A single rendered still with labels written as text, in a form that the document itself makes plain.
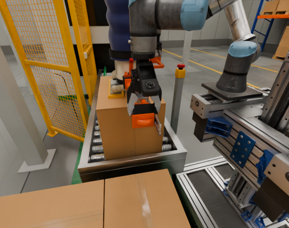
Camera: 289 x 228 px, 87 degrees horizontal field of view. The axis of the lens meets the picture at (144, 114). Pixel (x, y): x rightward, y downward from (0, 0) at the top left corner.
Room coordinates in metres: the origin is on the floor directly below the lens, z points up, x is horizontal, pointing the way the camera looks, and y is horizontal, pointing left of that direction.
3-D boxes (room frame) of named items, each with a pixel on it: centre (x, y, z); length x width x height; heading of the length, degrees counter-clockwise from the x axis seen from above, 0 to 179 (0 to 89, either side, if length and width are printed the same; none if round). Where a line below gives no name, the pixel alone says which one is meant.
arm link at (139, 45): (0.48, 0.01, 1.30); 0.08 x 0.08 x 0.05
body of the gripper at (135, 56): (0.49, 0.00, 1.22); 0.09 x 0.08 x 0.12; 10
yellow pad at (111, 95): (1.03, 0.20, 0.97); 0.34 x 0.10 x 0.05; 10
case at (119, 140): (1.06, 0.13, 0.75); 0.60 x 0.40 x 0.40; 11
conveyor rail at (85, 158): (1.78, 0.61, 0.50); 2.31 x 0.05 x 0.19; 11
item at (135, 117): (0.46, 0.01, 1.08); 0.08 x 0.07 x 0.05; 10
